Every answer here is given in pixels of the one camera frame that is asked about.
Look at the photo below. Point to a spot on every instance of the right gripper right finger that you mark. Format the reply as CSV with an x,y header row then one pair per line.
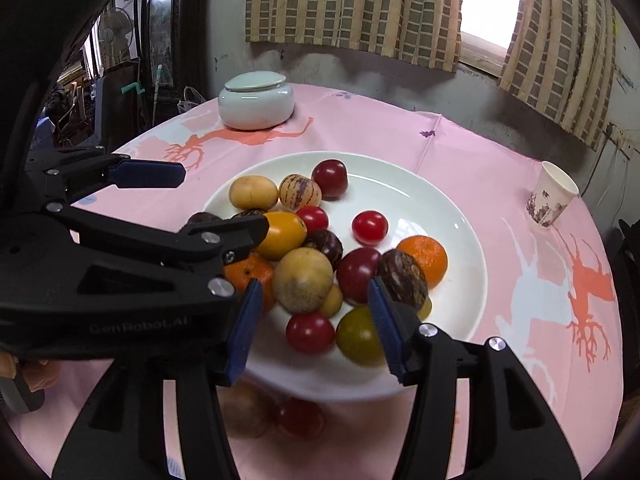
x,y
513,433

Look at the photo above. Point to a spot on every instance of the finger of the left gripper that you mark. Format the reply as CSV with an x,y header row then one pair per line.
x,y
71,174
93,249

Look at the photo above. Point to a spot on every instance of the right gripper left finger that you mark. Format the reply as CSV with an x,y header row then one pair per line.
x,y
119,432

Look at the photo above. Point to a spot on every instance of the dark water chestnut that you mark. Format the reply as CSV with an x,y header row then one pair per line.
x,y
403,278
327,243
205,216

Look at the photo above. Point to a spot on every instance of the small orange mandarin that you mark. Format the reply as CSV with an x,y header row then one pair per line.
x,y
254,267

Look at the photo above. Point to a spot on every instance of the tan potato-like fruit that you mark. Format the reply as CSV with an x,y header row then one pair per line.
x,y
252,192

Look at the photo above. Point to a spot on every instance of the orange-yellow tomato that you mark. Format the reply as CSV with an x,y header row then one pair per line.
x,y
286,232

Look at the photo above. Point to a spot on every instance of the striped pepino melon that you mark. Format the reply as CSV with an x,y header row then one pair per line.
x,y
297,191

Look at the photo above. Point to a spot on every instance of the dark red plum back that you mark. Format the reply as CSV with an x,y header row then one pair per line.
x,y
332,177

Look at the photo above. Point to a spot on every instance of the dark red plum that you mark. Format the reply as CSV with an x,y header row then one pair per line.
x,y
332,177
355,272

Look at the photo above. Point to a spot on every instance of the dark red plum front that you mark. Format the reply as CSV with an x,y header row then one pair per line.
x,y
355,272

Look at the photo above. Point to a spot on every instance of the green-yellow citrus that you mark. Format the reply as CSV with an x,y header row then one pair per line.
x,y
357,339

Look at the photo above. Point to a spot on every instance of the large orange mandarin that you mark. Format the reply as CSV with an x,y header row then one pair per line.
x,y
430,254

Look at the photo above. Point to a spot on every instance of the dark water chestnut front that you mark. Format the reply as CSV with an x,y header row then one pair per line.
x,y
327,243

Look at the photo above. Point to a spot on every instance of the small yellow-green lime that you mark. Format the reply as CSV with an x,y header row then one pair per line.
x,y
426,309

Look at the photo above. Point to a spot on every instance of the person's left hand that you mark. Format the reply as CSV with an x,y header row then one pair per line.
x,y
38,375

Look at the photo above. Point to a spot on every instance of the small tan round fruit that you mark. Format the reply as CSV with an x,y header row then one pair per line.
x,y
333,302

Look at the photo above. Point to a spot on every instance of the white lidded ceramic jar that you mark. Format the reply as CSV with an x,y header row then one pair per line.
x,y
256,101

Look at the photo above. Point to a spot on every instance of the pink floral tablecloth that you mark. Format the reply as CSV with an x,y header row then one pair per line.
x,y
542,283

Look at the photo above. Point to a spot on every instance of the standing fan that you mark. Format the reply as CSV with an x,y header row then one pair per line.
x,y
114,37

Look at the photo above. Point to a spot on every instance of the red cherry tomato back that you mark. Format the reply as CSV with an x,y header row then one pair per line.
x,y
301,419

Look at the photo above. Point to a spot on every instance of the white oval plate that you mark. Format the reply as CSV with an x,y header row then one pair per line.
x,y
413,206

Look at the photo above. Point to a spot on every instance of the dark wooden cabinet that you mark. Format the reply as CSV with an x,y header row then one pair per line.
x,y
173,49

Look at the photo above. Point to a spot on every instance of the patterned paper cup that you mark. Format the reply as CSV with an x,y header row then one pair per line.
x,y
552,193

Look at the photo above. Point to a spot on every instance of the left checkered curtain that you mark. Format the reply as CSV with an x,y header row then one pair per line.
x,y
420,32

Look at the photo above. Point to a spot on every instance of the checkered curtain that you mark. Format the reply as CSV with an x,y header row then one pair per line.
x,y
420,32
561,62

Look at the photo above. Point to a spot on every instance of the right checkered curtain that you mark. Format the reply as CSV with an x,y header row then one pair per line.
x,y
561,62

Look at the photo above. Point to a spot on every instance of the wall power outlet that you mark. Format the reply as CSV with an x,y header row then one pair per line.
x,y
626,140

